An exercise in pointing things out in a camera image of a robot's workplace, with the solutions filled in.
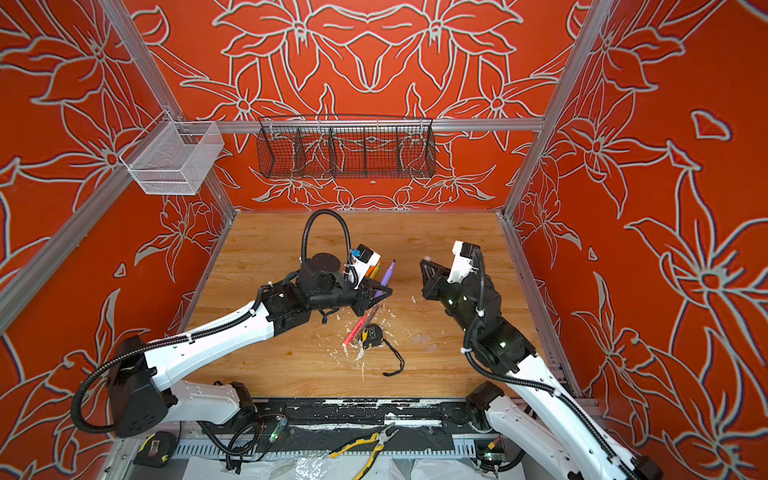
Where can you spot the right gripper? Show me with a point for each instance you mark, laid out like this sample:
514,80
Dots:
438,281

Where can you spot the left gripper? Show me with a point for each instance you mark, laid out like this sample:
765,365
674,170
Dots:
364,295

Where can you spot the purple marker pen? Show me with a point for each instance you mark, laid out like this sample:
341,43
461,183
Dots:
386,276

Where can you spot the pink marker pen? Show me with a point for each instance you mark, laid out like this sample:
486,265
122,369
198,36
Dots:
355,330

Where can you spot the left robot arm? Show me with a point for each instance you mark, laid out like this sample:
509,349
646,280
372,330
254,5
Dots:
145,383

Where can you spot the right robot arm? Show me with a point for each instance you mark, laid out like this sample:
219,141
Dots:
521,399

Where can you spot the yellow highlighter pen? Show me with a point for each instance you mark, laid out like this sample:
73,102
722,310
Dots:
373,271

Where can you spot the black tape measure on table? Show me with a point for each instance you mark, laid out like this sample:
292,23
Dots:
378,339

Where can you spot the small circuit board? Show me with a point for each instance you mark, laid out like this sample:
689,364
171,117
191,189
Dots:
491,456

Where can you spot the white mesh basket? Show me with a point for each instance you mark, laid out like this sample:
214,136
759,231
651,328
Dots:
168,162

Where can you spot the black yellow tape measure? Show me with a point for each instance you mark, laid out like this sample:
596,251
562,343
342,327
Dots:
156,450

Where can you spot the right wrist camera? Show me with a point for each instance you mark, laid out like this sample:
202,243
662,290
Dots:
462,264

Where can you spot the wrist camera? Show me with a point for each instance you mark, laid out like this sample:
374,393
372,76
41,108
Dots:
462,264
364,260

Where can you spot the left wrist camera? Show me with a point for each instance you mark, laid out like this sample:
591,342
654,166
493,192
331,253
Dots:
364,260

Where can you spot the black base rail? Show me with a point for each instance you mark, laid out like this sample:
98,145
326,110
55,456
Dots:
451,415

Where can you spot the black wire basket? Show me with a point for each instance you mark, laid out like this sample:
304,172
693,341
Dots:
354,148

